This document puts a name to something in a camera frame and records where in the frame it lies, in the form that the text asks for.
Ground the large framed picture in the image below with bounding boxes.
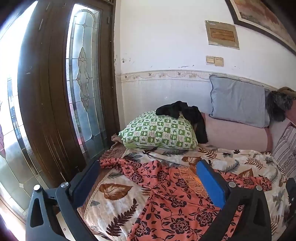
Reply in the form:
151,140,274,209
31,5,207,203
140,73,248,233
226,0,295,54

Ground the grey blue pillow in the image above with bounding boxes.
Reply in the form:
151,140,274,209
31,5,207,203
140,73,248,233
209,75,270,128

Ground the beige wall switch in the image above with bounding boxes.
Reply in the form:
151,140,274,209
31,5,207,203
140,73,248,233
206,56,224,67

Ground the orange floral garment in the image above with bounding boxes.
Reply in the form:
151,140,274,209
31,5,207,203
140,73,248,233
100,159,272,240

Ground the pink bolster pillow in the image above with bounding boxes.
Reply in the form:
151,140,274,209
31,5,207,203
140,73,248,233
202,113,273,152

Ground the striped pillow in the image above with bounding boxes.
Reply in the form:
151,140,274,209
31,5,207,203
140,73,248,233
273,126,296,179

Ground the black garment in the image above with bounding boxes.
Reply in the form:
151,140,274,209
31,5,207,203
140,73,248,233
156,101,208,144

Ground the brown door stained glass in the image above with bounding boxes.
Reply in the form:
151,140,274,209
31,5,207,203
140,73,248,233
1,1,119,221

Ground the cream leaf-pattern blanket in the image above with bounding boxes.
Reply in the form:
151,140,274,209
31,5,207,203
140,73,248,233
78,135,291,240

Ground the green white checkered pillow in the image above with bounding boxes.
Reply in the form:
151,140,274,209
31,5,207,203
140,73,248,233
118,111,198,150

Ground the dark fluffy cushion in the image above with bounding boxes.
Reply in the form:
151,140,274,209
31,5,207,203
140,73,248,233
265,87,295,122

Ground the framed wall plaque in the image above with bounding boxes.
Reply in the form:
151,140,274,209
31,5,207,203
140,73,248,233
205,21,239,49

